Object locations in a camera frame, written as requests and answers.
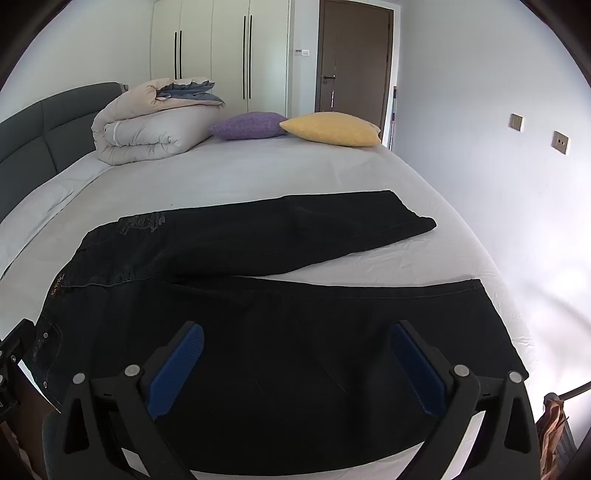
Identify yellow pillow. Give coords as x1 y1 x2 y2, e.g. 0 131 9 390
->
279 112 382 147

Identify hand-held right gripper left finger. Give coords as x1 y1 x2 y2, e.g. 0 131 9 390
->
42 320 205 480

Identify purple pillow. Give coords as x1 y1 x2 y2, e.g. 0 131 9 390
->
208 112 289 140

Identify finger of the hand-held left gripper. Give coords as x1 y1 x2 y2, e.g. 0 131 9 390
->
0 369 21 416
0 318 37 370

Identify white wardrobe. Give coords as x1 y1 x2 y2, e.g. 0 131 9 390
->
150 0 294 118

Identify black denim pants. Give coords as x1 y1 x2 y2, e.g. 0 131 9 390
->
25 189 531 478

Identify folded beige duvet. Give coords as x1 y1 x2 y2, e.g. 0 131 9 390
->
91 78 227 165

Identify bed with white sheet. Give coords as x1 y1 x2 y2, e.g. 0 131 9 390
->
0 134 539 480

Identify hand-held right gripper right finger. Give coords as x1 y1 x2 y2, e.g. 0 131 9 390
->
390 320 541 480

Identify brown cloth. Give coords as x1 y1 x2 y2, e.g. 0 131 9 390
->
536 392 575 480

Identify brown door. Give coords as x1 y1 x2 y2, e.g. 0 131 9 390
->
315 0 395 134

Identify grey upholstered headboard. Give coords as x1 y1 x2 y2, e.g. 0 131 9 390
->
0 82 127 222

